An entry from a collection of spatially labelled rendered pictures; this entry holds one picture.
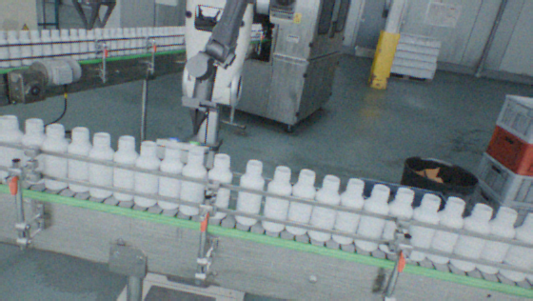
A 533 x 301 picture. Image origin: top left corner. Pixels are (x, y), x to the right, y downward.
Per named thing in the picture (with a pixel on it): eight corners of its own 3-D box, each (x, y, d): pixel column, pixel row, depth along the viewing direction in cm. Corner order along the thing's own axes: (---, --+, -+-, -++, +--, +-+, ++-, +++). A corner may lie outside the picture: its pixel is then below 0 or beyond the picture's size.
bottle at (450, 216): (443, 251, 104) (463, 196, 98) (451, 267, 99) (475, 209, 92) (419, 248, 104) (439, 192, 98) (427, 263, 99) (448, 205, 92)
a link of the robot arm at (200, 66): (237, 55, 116) (212, 39, 117) (229, 45, 104) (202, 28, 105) (216, 90, 117) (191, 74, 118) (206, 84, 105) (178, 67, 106)
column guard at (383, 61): (367, 87, 819) (382, 30, 778) (365, 82, 855) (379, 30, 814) (386, 90, 817) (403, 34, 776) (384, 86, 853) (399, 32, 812)
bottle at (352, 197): (328, 242, 100) (344, 184, 94) (330, 230, 106) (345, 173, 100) (352, 248, 99) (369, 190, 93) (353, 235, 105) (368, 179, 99)
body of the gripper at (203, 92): (215, 109, 112) (220, 83, 112) (180, 102, 113) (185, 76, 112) (219, 110, 119) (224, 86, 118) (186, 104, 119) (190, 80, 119)
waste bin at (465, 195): (384, 265, 264) (413, 178, 241) (375, 228, 306) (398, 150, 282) (456, 279, 262) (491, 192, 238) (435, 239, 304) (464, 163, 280)
